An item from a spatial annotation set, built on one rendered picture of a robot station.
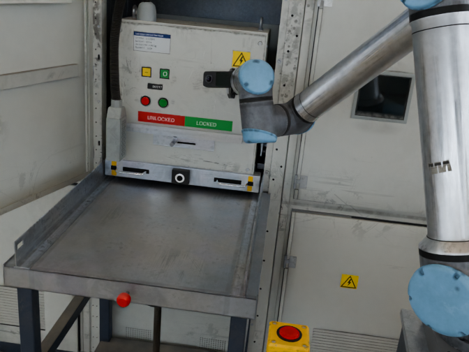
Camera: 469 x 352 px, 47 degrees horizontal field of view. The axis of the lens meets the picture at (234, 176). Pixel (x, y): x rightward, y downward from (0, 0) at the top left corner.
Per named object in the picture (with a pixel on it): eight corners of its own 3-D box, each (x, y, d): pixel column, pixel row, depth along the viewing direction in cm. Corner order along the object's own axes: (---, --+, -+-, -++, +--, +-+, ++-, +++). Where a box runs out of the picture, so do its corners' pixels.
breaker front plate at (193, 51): (251, 179, 182) (266, 35, 166) (112, 163, 186) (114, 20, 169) (252, 178, 183) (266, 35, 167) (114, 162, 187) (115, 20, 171)
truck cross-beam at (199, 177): (258, 193, 183) (259, 176, 181) (105, 174, 187) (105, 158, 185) (259, 188, 188) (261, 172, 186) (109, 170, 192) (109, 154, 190)
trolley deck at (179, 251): (255, 320, 127) (257, 298, 125) (3, 286, 132) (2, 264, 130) (269, 208, 190) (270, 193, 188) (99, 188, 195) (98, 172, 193)
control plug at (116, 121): (119, 162, 174) (120, 110, 168) (105, 160, 175) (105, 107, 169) (127, 155, 182) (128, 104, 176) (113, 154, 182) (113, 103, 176)
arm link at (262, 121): (289, 140, 145) (286, 94, 143) (260, 145, 137) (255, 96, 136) (265, 142, 152) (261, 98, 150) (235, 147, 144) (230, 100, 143)
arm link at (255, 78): (242, 98, 136) (238, 58, 135) (234, 100, 148) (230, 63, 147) (278, 95, 137) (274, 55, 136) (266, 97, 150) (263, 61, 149)
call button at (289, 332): (299, 346, 103) (299, 339, 103) (278, 343, 104) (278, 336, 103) (299, 333, 107) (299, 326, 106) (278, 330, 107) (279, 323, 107)
